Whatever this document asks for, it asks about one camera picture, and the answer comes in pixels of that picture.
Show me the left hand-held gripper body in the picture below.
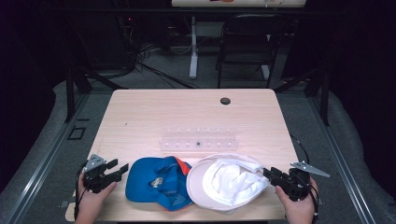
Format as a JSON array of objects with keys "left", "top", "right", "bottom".
[{"left": 81, "top": 153, "right": 122, "bottom": 194}]

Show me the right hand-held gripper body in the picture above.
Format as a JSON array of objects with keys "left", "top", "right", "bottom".
[{"left": 276, "top": 161, "right": 332, "bottom": 203}]

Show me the blue baseball cap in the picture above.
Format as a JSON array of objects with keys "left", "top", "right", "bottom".
[{"left": 124, "top": 155, "right": 194, "bottom": 213}]

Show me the white baseball cap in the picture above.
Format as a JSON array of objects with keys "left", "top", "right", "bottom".
[{"left": 185, "top": 152, "right": 271, "bottom": 215}]

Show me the clear acrylic peg rack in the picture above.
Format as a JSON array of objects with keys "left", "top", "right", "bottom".
[{"left": 159, "top": 125, "right": 239, "bottom": 153}]

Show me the person's left hand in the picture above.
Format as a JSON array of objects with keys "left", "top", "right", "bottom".
[{"left": 75, "top": 172, "right": 118, "bottom": 224}]

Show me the person's right hand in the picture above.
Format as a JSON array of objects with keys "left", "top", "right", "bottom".
[{"left": 275, "top": 176, "right": 319, "bottom": 224}]

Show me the black metal stand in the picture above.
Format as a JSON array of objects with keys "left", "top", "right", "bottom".
[
  {"left": 64, "top": 18, "right": 129, "bottom": 123},
  {"left": 274, "top": 18, "right": 332, "bottom": 127}
]

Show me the black folding chair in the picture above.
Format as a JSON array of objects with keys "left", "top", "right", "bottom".
[{"left": 216, "top": 12, "right": 288, "bottom": 90}]

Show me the white desk leg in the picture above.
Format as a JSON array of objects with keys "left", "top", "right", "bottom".
[{"left": 189, "top": 15, "right": 200, "bottom": 80}]

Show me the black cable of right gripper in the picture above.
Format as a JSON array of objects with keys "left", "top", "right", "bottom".
[{"left": 289, "top": 133, "right": 320, "bottom": 224}]

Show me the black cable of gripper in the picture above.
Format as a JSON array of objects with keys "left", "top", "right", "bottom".
[
  {"left": 73, "top": 161, "right": 94, "bottom": 220},
  {"left": 289, "top": 133, "right": 320, "bottom": 224}
]

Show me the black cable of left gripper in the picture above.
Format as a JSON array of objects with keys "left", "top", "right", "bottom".
[{"left": 73, "top": 161, "right": 94, "bottom": 220}]

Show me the bundle of floor cables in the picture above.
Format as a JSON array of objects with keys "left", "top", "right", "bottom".
[{"left": 118, "top": 15, "right": 206, "bottom": 90}]

